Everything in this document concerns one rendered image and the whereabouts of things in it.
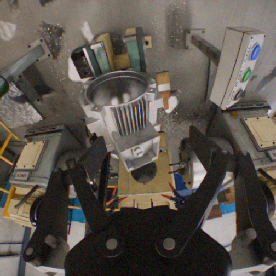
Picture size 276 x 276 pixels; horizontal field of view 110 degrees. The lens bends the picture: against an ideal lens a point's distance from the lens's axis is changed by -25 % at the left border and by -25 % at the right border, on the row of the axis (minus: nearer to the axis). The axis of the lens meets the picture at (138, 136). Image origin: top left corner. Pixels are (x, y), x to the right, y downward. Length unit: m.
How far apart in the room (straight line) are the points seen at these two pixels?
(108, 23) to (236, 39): 0.37
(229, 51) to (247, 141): 0.45
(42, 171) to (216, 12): 0.94
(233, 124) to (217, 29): 0.40
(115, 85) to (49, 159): 0.51
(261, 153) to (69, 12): 0.87
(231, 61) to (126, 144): 0.28
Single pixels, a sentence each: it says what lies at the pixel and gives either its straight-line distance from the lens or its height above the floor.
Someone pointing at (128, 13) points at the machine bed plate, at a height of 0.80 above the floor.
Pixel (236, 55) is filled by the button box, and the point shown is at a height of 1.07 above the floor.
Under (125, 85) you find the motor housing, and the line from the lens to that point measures 0.41.
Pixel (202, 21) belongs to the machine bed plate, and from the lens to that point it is 0.54.
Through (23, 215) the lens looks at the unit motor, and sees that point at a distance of 0.84.
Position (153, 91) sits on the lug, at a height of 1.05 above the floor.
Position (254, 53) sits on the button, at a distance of 0.30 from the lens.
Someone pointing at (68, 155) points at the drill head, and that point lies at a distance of 0.69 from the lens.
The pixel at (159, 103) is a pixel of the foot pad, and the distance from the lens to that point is 0.34.
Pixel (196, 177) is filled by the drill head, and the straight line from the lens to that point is 0.56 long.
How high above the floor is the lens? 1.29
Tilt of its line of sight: 36 degrees down
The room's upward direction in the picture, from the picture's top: 178 degrees clockwise
